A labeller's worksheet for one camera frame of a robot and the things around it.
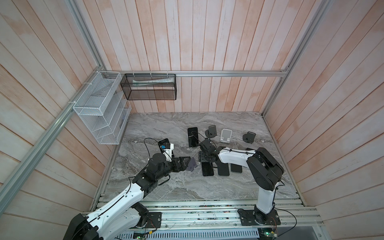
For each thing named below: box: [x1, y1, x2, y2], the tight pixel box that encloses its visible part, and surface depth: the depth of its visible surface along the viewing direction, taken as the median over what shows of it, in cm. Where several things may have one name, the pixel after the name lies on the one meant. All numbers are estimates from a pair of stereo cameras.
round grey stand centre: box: [205, 125, 218, 138], surface depth 106 cm
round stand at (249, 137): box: [242, 131, 256, 144], surface depth 103 cm
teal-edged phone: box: [217, 163, 230, 176], surface depth 92 cm
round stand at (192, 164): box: [185, 157, 198, 172], surface depth 91 cm
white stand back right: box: [220, 128, 233, 143], surface depth 103 cm
